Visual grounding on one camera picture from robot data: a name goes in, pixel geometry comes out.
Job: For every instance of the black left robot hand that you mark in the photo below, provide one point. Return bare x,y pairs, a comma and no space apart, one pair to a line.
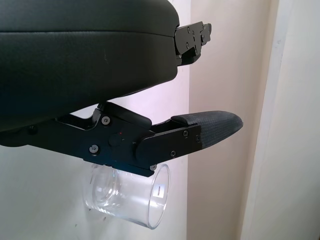
75,62

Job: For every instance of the clear glass cup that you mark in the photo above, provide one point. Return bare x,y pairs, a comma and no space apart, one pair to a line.
125,197

